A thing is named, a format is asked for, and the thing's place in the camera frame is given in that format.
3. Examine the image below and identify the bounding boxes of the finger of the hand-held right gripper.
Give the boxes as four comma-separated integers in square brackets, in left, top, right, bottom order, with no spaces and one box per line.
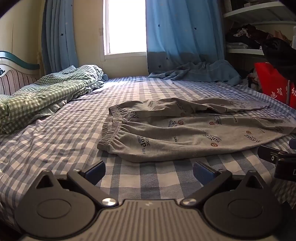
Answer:
[257,146,289,164]

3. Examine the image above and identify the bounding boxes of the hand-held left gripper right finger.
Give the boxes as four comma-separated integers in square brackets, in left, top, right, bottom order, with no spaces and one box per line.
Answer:
[180,161,267,207]

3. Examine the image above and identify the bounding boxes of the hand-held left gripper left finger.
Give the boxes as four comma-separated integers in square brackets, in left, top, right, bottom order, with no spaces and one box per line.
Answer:
[31,160,119,207]

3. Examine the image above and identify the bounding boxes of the grey printed pants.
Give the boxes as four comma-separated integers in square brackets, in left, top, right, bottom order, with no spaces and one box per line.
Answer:
[97,98,296,162]

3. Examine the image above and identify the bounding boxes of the blue checkered bed sheet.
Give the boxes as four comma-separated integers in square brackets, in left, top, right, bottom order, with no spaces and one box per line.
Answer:
[0,76,296,233]

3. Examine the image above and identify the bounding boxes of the red bag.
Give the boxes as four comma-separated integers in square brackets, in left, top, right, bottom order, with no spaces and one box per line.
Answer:
[254,62,296,108]

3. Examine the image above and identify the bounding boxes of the green checkered duvet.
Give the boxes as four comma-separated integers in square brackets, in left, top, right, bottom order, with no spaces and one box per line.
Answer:
[0,65,109,135]

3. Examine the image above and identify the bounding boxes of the blue cloth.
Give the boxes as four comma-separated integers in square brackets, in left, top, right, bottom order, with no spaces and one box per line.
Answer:
[148,60,241,86]

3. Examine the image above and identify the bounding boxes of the pile of dark clothes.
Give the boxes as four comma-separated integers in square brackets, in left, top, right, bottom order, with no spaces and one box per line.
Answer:
[225,24,292,50]

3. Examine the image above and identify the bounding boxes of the striped bed headboard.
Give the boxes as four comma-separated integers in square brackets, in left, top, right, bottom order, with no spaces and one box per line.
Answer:
[0,51,40,96]

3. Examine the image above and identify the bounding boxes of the white shelf unit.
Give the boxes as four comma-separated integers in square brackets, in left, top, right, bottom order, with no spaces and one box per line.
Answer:
[222,0,296,70]

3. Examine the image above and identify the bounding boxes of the blue star curtain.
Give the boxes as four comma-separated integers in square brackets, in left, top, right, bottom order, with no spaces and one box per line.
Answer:
[145,0,226,75]
[41,0,78,75]

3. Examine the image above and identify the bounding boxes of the window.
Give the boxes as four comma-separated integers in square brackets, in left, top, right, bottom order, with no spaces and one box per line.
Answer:
[100,0,148,61]

